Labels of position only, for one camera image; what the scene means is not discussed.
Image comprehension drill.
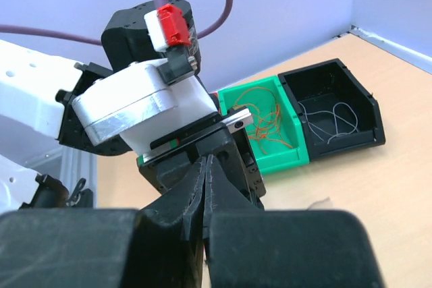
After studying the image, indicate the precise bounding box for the orange wire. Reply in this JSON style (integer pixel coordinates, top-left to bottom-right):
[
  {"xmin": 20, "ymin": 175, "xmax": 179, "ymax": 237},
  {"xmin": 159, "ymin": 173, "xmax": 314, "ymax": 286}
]
[{"xmin": 232, "ymin": 87, "xmax": 294, "ymax": 152}]

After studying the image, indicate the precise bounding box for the aluminium front rail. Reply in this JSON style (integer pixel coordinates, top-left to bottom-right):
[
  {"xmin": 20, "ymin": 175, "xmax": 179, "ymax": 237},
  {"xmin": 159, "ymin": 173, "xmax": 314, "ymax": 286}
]
[{"xmin": 23, "ymin": 146, "xmax": 97, "ymax": 208}]

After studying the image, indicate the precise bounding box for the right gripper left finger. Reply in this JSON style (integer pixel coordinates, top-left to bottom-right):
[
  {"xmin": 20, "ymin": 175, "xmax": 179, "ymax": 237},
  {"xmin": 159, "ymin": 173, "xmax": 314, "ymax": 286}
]
[{"xmin": 1, "ymin": 158, "xmax": 206, "ymax": 287}]

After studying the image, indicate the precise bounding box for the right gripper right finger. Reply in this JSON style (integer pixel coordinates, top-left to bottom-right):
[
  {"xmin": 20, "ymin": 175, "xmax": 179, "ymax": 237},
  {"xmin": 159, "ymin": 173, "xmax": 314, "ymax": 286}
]
[{"xmin": 203, "ymin": 156, "xmax": 385, "ymax": 287}]

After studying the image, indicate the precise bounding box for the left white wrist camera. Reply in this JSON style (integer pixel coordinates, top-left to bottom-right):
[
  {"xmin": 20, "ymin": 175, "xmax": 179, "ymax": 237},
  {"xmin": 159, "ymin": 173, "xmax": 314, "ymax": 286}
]
[{"xmin": 70, "ymin": 0, "xmax": 217, "ymax": 156}]

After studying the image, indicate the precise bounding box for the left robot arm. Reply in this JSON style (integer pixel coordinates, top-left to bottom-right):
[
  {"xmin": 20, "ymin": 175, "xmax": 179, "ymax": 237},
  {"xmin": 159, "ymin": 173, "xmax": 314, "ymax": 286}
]
[{"xmin": 1, "ymin": 0, "xmax": 265, "ymax": 208}]

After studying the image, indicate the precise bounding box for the green plastic bin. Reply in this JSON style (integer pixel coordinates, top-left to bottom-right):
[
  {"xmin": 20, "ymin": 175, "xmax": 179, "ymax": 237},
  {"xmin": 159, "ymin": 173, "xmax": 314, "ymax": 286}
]
[{"xmin": 217, "ymin": 76, "xmax": 310, "ymax": 175}]

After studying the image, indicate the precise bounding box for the aluminium table frame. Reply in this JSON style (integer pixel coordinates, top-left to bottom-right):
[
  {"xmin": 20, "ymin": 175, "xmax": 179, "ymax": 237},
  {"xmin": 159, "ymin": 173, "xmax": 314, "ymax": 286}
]
[{"xmin": 334, "ymin": 26, "xmax": 432, "ymax": 74}]

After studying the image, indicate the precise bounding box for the black plastic bin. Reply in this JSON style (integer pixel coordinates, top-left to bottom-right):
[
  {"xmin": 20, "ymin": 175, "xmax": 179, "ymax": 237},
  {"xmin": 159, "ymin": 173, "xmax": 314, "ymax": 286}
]
[{"xmin": 278, "ymin": 59, "xmax": 386, "ymax": 161}]

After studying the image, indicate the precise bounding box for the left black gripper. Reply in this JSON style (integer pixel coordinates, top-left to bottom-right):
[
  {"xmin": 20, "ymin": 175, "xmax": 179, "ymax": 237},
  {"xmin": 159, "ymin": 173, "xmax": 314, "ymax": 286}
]
[{"xmin": 136, "ymin": 105, "xmax": 266, "ymax": 209}]

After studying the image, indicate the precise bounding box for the grey wire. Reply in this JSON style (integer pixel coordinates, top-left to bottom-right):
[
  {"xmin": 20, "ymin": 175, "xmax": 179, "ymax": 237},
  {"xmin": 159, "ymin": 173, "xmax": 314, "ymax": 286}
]
[{"xmin": 298, "ymin": 101, "xmax": 359, "ymax": 144}]

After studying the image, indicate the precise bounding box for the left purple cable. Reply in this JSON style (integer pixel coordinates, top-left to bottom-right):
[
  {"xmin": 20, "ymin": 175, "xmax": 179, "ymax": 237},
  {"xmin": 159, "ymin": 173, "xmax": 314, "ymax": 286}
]
[{"xmin": 0, "ymin": 0, "xmax": 234, "ymax": 46}]

